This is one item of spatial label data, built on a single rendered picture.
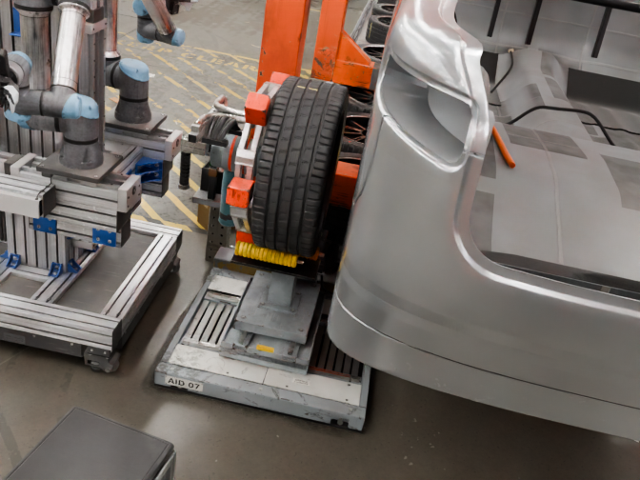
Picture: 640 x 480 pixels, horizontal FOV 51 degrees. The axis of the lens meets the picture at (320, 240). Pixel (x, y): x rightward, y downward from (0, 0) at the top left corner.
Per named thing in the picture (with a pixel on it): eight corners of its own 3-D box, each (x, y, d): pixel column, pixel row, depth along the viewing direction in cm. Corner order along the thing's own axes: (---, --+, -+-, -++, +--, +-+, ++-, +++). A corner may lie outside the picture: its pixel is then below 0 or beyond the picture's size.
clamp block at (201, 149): (204, 156, 242) (206, 143, 239) (180, 151, 242) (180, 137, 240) (209, 151, 246) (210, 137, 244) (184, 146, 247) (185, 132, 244)
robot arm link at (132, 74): (137, 101, 273) (138, 69, 267) (110, 92, 277) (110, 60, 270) (154, 94, 283) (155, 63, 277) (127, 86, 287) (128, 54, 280)
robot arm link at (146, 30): (154, 47, 293) (155, 21, 288) (132, 40, 296) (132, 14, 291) (164, 44, 300) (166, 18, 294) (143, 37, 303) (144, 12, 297)
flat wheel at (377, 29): (400, 36, 765) (404, 14, 753) (438, 54, 719) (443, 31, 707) (352, 35, 729) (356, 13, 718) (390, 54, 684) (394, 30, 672)
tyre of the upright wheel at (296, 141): (316, 210, 216) (355, 50, 242) (244, 195, 217) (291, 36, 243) (310, 283, 276) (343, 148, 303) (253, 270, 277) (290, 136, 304)
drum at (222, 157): (261, 184, 258) (266, 150, 251) (207, 172, 259) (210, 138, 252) (269, 170, 270) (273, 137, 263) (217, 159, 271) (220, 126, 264)
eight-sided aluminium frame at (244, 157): (242, 254, 250) (259, 115, 223) (225, 250, 250) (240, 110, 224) (272, 194, 297) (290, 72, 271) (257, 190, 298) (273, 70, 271)
